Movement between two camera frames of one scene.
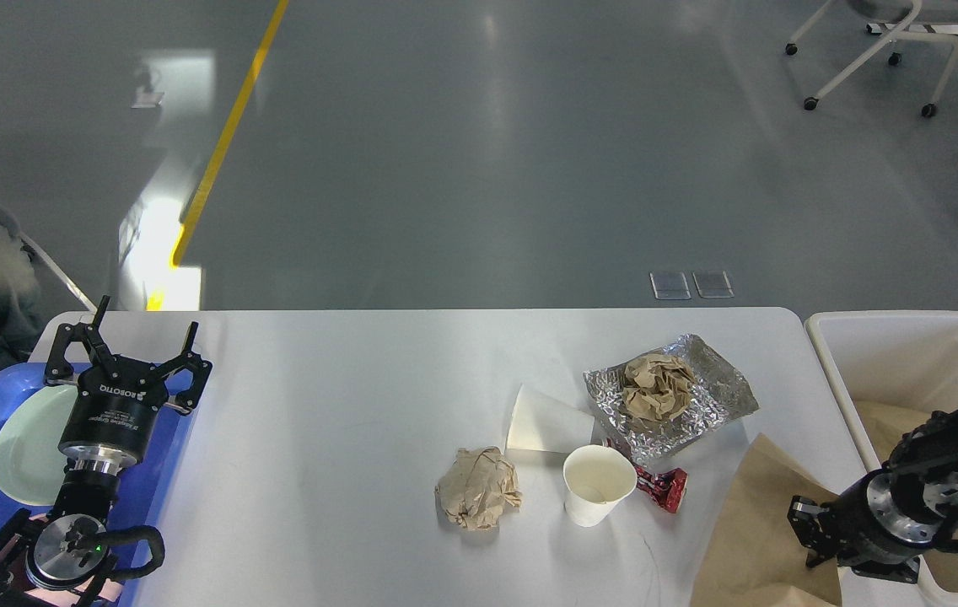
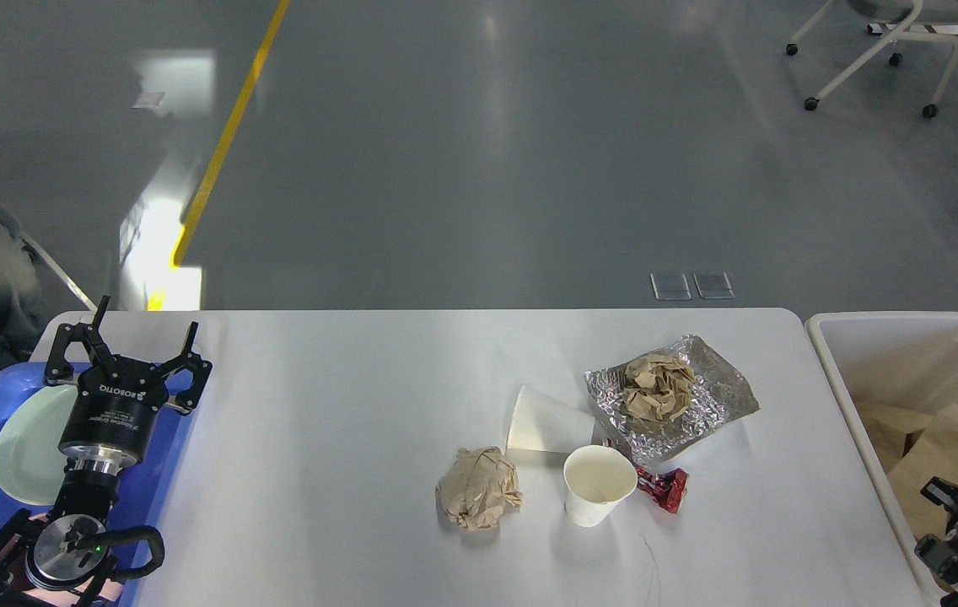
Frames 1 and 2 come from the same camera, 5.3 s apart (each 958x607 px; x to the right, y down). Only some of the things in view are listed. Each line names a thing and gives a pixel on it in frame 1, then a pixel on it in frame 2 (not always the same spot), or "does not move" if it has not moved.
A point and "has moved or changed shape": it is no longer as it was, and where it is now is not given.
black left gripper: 110,420 does not move
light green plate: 25,453 does not move
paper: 657,386 does not move
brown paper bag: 756,555 has moved or changed shape
